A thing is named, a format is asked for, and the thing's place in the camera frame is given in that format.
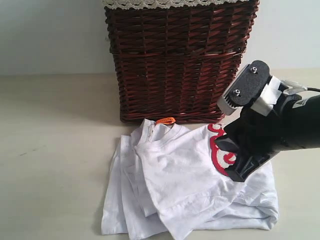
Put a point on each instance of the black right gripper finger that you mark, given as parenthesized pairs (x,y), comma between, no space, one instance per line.
(245,165)
(229,143)

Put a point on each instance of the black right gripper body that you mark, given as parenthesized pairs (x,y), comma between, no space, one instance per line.
(294,124)

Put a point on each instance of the white t-shirt with red lettering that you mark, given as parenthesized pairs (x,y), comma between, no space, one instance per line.
(168,178)

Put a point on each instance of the dark brown wicker basket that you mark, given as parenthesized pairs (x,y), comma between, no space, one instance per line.
(177,62)

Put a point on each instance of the orange garment tag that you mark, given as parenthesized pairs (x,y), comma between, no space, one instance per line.
(166,121)

